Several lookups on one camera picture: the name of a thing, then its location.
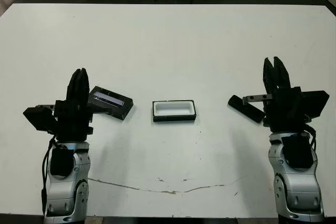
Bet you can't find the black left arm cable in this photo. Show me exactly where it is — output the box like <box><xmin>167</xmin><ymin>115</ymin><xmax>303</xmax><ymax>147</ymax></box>
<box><xmin>41</xmin><ymin>133</ymin><xmax>57</xmax><ymax>216</ymax></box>

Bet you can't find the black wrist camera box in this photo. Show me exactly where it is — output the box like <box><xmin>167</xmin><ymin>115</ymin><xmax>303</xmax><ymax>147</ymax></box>
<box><xmin>301</xmin><ymin>90</ymin><xmax>330</xmax><ymax>120</ymax></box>
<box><xmin>23</xmin><ymin>106</ymin><xmax>58</xmax><ymax>133</ymax></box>

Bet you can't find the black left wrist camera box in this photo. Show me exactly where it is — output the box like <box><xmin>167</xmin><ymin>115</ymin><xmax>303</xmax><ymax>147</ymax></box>
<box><xmin>23</xmin><ymin>106</ymin><xmax>58</xmax><ymax>133</ymax></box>

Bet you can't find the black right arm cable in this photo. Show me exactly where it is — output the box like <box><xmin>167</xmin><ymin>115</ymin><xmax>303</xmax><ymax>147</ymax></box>
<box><xmin>304</xmin><ymin>124</ymin><xmax>318</xmax><ymax>147</ymax></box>

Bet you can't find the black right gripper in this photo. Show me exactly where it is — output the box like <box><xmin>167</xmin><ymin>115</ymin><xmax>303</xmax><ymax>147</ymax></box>
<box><xmin>243</xmin><ymin>56</ymin><xmax>307</xmax><ymax>133</ymax></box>

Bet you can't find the black box base white insert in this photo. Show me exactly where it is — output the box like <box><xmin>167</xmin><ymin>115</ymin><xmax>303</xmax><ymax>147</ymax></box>
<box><xmin>151</xmin><ymin>99</ymin><xmax>197</xmax><ymax>123</ymax></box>

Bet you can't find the slim black camera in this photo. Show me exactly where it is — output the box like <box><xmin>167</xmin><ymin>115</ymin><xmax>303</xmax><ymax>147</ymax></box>
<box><xmin>227</xmin><ymin>94</ymin><xmax>266</xmax><ymax>124</ymax></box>

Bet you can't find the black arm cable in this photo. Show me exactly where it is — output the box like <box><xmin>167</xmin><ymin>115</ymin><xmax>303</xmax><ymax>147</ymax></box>
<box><xmin>41</xmin><ymin>133</ymin><xmax>57</xmax><ymax>216</ymax></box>
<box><xmin>304</xmin><ymin>124</ymin><xmax>318</xmax><ymax>147</ymax></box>

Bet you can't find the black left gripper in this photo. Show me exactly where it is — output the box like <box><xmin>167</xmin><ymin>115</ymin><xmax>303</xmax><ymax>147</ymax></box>
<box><xmin>39</xmin><ymin>68</ymin><xmax>94</xmax><ymax>141</ymax></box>

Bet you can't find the black printed box lid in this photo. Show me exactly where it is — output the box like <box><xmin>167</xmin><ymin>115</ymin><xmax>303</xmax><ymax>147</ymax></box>
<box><xmin>88</xmin><ymin>86</ymin><xmax>134</xmax><ymax>122</ymax></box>

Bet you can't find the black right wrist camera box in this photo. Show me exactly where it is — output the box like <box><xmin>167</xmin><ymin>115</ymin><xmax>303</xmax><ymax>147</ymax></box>
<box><xmin>301</xmin><ymin>90</ymin><xmax>330</xmax><ymax>120</ymax></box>

